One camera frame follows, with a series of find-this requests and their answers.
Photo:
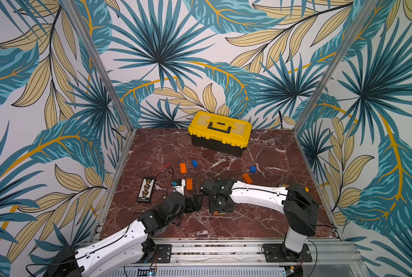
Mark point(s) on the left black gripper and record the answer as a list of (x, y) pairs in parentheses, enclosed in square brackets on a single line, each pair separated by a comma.
[(191, 208)]

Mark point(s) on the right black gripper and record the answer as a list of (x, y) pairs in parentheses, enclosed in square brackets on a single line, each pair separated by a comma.
[(220, 202)]

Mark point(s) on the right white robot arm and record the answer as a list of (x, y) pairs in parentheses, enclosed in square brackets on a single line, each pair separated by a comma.
[(298, 205)]

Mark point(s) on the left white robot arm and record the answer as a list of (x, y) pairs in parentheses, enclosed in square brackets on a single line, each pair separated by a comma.
[(129, 245)]

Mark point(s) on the yellow black toolbox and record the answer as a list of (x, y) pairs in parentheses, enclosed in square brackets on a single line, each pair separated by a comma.
[(220, 133)]

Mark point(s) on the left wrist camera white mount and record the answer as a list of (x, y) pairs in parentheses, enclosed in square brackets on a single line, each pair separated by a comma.
[(179, 185)]

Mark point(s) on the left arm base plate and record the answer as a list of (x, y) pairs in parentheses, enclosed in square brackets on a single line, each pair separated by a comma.
[(161, 254)]

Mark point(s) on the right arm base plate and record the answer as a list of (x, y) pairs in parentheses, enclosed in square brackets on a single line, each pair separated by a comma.
[(277, 253)]

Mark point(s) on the aluminium front rail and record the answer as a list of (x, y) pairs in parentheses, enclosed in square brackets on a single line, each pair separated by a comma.
[(246, 252)]

